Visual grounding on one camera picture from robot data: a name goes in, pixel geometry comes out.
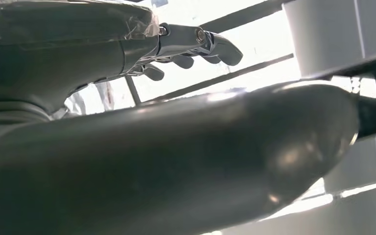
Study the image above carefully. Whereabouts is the white pillar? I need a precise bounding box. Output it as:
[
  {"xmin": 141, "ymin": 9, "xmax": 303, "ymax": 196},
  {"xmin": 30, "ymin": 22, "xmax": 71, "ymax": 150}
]
[{"xmin": 282, "ymin": 0, "xmax": 376, "ymax": 77}]

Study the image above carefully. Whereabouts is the dark window frame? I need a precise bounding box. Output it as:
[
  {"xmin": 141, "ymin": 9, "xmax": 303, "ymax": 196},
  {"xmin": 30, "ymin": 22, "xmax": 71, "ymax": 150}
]
[{"xmin": 124, "ymin": 0, "xmax": 296, "ymax": 104}]

